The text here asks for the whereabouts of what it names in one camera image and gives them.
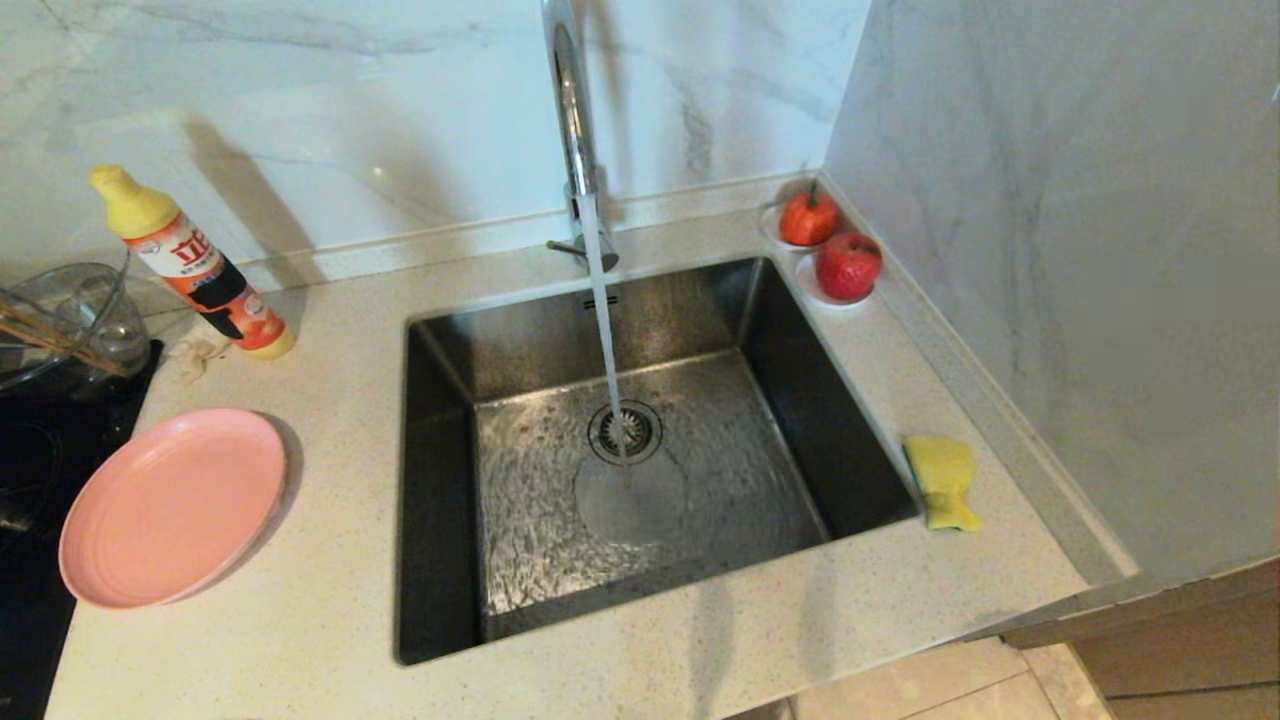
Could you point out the yellow fish-shaped sponge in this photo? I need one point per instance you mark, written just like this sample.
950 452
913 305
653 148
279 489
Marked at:
942 470

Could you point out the orange dish soap bottle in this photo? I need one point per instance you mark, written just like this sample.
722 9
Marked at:
205 270

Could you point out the pink round plate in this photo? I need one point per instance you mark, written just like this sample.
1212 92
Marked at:
170 510

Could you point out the brown wooden chopstick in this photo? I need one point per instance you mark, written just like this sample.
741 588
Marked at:
55 335
50 348

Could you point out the stainless steel sink basin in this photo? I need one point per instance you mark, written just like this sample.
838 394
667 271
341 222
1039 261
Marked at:
800 400

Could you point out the running tap water stream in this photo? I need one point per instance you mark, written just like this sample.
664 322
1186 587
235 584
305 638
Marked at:
603 320

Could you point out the small white dish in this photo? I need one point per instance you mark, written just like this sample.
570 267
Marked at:
810 287
770 225

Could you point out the red apple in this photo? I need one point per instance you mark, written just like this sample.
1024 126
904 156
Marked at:
850 265

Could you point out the chrome kitchen faucet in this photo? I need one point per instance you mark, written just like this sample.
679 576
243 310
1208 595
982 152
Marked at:
570 110

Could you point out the crumpled white tissue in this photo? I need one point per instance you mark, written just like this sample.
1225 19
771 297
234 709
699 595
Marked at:
200 355

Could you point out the clear glass bowl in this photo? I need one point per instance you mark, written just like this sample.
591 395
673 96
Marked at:
85 300

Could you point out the black induction cooktop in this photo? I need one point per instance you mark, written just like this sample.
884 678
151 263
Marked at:
40 470

